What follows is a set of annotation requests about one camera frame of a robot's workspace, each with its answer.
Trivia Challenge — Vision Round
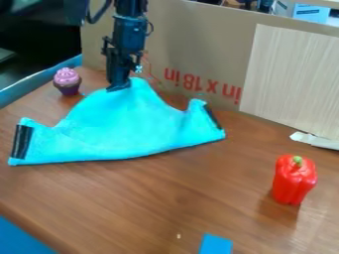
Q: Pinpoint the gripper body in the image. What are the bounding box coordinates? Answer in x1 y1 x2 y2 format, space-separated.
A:
100 14 152 74

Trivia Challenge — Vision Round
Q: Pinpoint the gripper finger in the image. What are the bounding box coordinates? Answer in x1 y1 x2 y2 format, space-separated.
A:
104 64 134 93

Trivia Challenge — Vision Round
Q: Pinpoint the cyan cloth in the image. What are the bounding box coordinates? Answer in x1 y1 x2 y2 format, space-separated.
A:
6 76 228 167

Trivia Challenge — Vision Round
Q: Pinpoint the pink toy cupcake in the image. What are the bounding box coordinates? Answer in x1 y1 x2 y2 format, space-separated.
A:
52 66 84 97

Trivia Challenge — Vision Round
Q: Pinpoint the cardboard box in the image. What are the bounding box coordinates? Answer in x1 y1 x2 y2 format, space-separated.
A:
79 0 339 113

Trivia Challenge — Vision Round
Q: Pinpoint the light wooden board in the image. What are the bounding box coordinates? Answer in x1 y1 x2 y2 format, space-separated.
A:
238 23 339 142

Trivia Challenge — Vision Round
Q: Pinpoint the white box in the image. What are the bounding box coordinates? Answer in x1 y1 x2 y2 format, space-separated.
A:
271 0 333 25

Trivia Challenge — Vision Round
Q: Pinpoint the blue tape patch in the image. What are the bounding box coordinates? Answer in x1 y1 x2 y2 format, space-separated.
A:
197 232 235 254

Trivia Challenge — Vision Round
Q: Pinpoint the red toy pepper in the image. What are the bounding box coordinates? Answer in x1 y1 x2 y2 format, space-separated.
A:
270 154 319 206

